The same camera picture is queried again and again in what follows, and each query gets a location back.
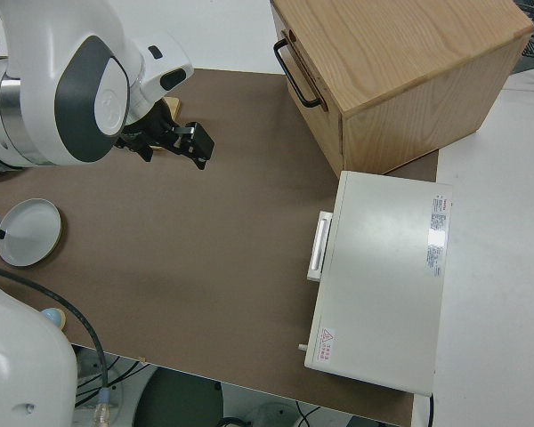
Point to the wooden mug rack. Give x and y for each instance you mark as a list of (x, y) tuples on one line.
[(173, 107)]

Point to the wooden cabinet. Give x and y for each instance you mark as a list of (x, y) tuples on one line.
[(405, 53)]

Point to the gray round plate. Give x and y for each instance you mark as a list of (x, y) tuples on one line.
[(26, 231)]

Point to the white toaster oven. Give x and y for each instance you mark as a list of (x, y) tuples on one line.
[(382, 276)]

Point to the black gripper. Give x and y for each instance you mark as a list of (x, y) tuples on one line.
[(202, 140)]

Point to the black round stool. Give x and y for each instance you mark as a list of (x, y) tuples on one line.
[(182, 396)]

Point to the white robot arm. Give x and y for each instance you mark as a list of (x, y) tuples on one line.
[(49, 66)]

